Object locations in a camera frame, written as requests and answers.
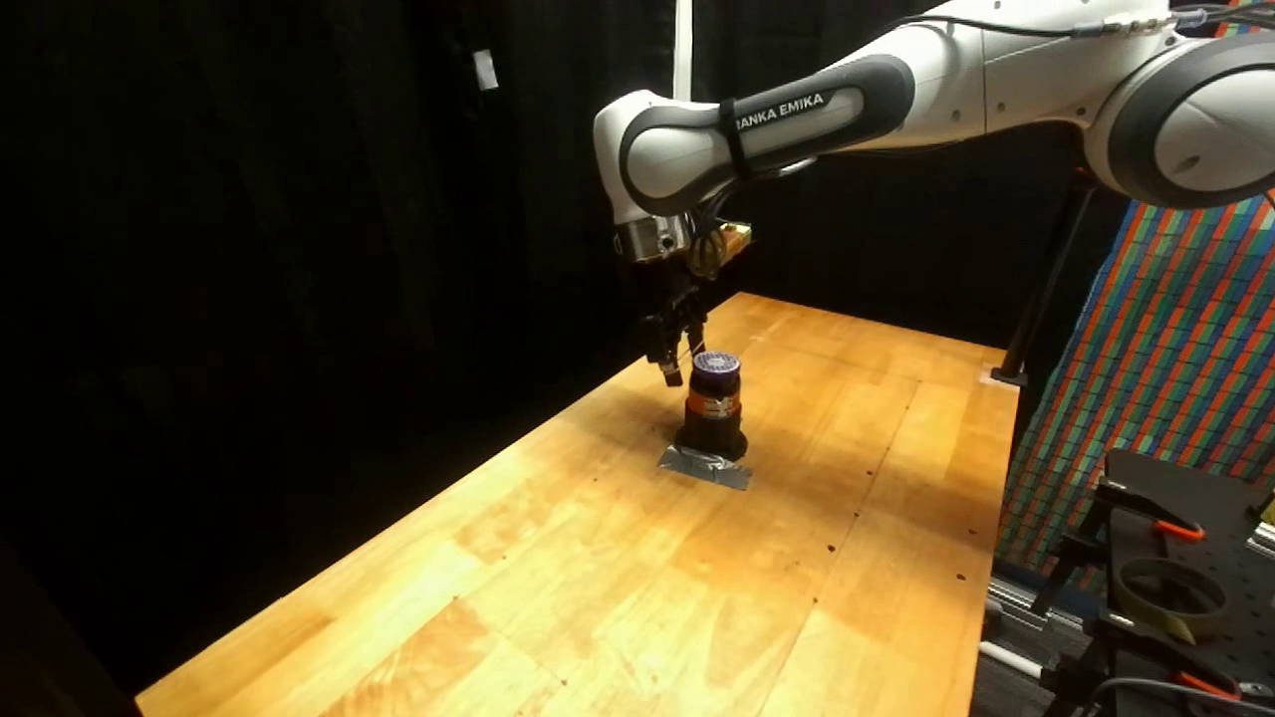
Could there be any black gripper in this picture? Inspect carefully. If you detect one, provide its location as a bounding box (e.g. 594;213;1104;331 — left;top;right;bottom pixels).
611;213;733;394

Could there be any white vertical pole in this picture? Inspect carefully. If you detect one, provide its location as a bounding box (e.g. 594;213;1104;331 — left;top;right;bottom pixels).
668;0;698;103

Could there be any white paper tag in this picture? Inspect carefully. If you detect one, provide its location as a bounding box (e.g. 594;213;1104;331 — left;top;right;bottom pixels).
469;45;505;96

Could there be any colourful striped cloth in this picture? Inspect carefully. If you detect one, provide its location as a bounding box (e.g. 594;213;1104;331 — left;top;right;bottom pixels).
998;193;1275;576

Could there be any black mounting plate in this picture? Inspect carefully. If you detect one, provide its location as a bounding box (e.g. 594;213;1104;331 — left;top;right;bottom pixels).
1060;444;1275;655

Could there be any black corner post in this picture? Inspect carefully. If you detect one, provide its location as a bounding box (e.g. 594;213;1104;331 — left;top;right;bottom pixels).
986;177;1109;388

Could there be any orange handled clamp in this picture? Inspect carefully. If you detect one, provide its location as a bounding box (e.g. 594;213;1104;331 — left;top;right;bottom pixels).
1088;477;1210;549

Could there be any grey ring holder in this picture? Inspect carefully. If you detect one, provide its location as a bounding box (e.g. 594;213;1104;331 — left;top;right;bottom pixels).
1117;553;1229;637

